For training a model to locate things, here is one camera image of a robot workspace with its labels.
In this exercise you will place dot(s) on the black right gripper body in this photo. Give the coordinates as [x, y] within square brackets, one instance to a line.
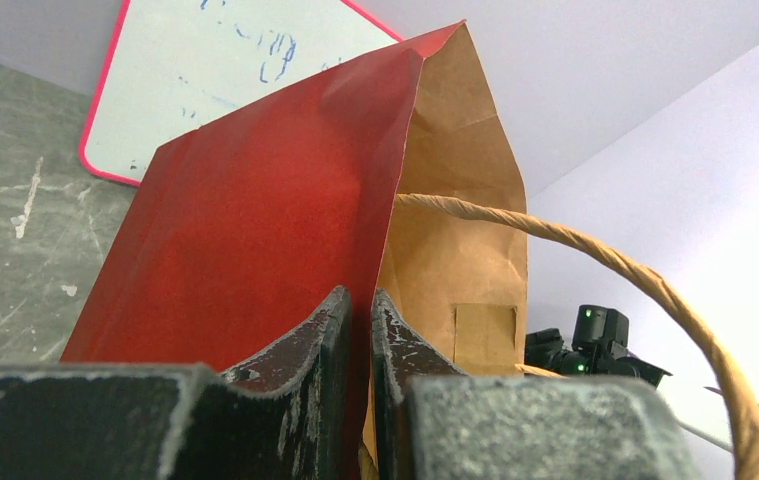
[599, 346]

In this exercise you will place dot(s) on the red paper bag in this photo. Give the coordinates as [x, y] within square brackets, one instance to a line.
[389, 170]

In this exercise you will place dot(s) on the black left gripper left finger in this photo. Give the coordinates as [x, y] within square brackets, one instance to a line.
[276, 415]

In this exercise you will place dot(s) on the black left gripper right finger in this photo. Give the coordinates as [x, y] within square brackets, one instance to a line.
[434, 421]

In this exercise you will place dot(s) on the pink framed whiteboard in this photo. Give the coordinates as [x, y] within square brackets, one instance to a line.
[173, 66]

